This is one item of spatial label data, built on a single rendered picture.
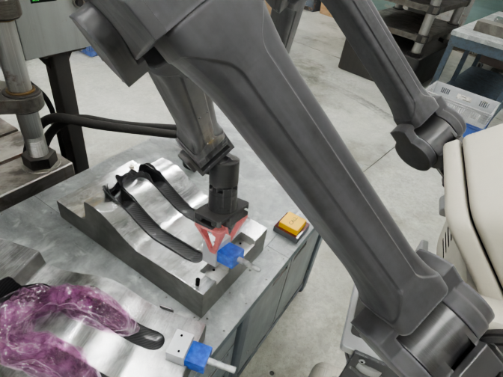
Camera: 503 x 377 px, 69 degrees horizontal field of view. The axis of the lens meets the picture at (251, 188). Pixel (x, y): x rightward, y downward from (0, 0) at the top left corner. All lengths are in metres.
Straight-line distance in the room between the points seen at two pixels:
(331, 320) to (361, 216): 1.66
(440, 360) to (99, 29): 0.38
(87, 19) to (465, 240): 0.41
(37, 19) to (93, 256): 0.73
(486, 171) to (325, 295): 1.57
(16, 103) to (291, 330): 1.41
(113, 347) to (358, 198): 0.61
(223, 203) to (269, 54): 0.50
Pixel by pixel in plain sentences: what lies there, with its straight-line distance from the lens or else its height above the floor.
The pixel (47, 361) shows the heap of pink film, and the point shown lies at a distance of 0.74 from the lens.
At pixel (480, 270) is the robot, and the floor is 1.25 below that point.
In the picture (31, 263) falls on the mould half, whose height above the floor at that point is 0.90.
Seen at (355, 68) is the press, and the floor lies 0.07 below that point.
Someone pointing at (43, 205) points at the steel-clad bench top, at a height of 0.80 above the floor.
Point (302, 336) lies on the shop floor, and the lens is 1.84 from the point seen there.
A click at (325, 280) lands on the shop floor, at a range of 2.06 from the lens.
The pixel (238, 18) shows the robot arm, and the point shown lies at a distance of 0.22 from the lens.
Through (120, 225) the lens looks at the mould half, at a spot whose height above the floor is 0.91.
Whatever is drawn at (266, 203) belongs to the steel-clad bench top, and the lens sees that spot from 1.16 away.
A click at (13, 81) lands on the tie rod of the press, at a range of 1.21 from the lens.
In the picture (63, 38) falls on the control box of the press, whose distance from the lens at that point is 1.41.
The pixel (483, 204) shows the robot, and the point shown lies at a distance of 0.46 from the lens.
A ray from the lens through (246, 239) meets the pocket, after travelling 0.93.
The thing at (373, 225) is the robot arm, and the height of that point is 1.37.
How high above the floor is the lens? 1.55
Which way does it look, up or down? 38 degrees down
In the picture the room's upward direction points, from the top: 9 degrees clockwise
